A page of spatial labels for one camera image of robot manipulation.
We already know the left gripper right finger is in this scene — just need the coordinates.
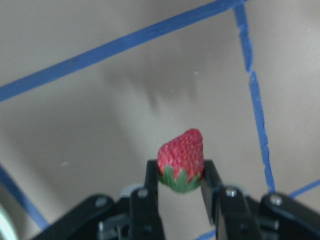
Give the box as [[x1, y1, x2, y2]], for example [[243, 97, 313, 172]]
[[200, 160, 263, 240]]

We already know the red strawberry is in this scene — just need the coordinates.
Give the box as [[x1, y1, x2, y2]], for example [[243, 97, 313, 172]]
[[156, 128, 205, 194]]

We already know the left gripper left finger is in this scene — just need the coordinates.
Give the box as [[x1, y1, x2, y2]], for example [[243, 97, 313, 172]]
[[129, 160, 165, 240]]

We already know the pale green plate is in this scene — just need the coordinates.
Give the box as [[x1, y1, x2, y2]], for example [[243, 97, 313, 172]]
[[0, 205, 19, 240]]

